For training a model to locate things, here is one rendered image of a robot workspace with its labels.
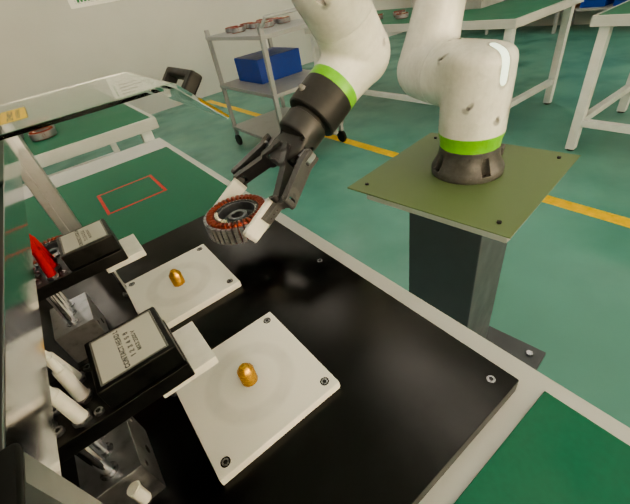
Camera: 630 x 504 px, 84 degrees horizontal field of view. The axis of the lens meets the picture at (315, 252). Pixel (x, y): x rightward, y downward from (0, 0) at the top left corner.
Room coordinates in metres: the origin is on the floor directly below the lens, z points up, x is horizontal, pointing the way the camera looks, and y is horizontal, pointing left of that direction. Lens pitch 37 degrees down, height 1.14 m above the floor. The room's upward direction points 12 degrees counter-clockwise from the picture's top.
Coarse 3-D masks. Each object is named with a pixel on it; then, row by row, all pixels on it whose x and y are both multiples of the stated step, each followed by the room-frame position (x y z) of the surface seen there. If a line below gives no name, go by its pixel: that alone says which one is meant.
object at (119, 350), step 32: (128, 320) 0.24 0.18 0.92; (160, 320) 0.23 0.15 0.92; (96, 352) 0.21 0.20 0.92; (128, 352) 0.20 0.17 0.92; (160, 352) 0.19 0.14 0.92; (192, 352) 0.22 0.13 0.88; (96, 384) 0.17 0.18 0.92; (128, 384) 0.17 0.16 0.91; (160, 384) 0.18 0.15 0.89; (64, 416) 0.17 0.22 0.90; (96, 416) 0.16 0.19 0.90; (128, 416) 0.16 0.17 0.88; (64, 448) 0.14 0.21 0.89; (96, 448) 0.17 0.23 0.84
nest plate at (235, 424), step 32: (256, 320) 0.34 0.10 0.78; (224, 352) 0.29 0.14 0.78; (256, 352) 0.28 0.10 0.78; (288, 352) 0.27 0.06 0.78; (192, 384) 0.26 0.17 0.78; (224, 384) 0.25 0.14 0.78; (256, 384) 0.24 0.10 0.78; (288, 384) 0.23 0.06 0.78; (320, 384) 0.22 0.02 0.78; (192, 416) 0.22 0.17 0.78; (224, 416) 0.21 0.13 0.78; (256, 416) 0.20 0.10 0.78; (288, 416) 0.19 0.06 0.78; (224, 448) 0.17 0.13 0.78; (256, 448) 0.17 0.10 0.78; (224, 480) 0.15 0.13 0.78
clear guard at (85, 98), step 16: (96, 80) 0.64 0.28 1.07; (112, 80) 0.61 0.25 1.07; (128, 80) 0.57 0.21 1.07; (144, 80) 0.54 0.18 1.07; (160, 80) 0.52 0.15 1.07; (48, 96) 0.58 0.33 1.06; (64, 96) 0.55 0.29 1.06; (80, 96) 0.52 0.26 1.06; (96, 96) 0.49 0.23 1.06; (112, 96) 0.47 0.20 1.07; (128, 96) 0.45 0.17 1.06; (144, 96) 0.46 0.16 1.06; (176, 96) 0.59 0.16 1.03; (192, 96) 0.49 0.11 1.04; (0, 112) 0.52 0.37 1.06; (32, 112) 0.47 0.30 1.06; (48, 112) 0.45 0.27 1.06; (64, 112) 0.43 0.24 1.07; (80, 112) 0.42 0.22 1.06; (0, 128) 0.41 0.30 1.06; (16, 128) 0.40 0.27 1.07; (32, 128) 0.40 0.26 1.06
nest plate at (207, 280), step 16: (192, 256) 0.52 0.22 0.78; (208, 256) 0.51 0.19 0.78; (160, 272) 0.49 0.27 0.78; (192, 272) 0.48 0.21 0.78; (208, 272) 0.47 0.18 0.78; (224, 272) 0.46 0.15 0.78; (128, 288) 0.47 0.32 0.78; (144, 288) 0.46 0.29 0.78; (160, 288) 0.45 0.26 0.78; (176, 288) 0.44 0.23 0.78; (192, 288) 0.43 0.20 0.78; (208, 288) 0.43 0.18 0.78; (224, 288) 0.42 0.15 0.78; (144, 304) 0.42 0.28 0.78; (160, 304) 0.41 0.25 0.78; (176, 304) 0.40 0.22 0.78; (192, 304) 0.40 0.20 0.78; (208, 304) 0.40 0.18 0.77; (176, 320) 0.37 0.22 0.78
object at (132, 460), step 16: (112, 432) 0.19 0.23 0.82; (128, 432) 0.19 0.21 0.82; (144, 432) 0.21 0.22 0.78; (112, 448) 0.17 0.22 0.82; (128, 448) 0.17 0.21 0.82; (144, 448) 0.18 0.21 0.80; (80, 464) 0.17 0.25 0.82; (128, 464) 0.16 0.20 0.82; (144, 464) 0.16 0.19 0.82; (80, 480) 0.15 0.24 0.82; (96, 480) 0.15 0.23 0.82; (112, 480) 0.15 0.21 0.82; (128, 480) 0.15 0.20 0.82; (144, 480) 0.15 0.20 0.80; (160, 480) 0.16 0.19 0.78; (96, 496) 0.14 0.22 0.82; (112, 496) 0.14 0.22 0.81; (128, 496) 0.14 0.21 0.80
